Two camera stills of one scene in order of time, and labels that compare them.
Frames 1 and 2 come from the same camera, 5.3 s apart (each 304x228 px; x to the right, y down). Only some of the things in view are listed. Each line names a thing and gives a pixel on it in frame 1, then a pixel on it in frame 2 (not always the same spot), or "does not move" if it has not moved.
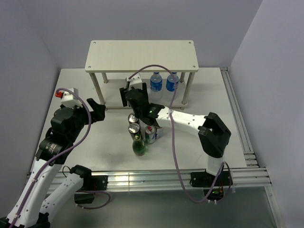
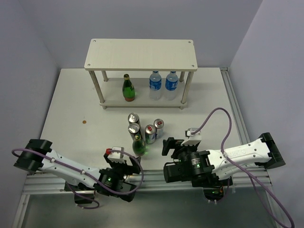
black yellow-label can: (134, 129) does not move
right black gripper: (124, 99) -> (170, 143)
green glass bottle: (137, 147) does not move
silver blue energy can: (150, 134) does not move
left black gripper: (98, 109) -> (135, 168)
